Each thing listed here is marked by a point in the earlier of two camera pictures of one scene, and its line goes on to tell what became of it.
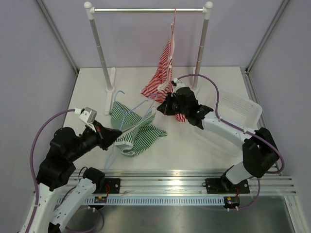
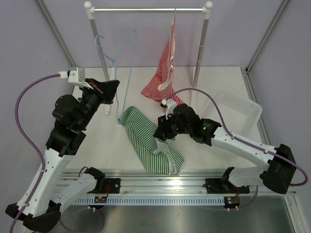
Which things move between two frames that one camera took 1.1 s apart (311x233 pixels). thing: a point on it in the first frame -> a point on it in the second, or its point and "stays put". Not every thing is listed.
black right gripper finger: (163, 108) -> (161, 133)
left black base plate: (112, 186) stays put
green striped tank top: (137, 133) -> (152, 154)
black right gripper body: (173, 106) -> (172, 125)
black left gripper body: (90, 139) -> (92, 98)
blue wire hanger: (126, 111) -> (113, 59)
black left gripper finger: (109, 136) -> (105, 90)
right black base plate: (224, 185) stays put
